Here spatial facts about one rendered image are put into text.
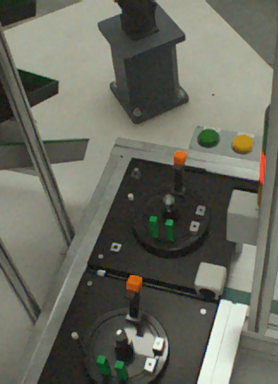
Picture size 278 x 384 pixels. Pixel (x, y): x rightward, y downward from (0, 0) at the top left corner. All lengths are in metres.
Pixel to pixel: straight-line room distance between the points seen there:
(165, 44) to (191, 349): 0.64
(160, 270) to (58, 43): 0.82
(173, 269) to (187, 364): 0.17
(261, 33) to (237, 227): 2.25
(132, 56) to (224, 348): 0.62
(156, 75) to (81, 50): 0.34
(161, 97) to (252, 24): 1.69
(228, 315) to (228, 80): 0.67
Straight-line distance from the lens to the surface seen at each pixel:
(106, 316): 0.98
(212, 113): 1.39
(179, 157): 1.03
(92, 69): 1.54
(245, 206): 0.76
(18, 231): 1.26
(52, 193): 1.03
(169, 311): 0.99
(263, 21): 3.04
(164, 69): 1.33
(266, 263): 0.80
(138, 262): 1.04
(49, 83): 1.01
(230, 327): 0.99
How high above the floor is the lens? 1.87
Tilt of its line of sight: 53 degrees down
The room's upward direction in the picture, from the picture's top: 10 degrees counter-clockwise
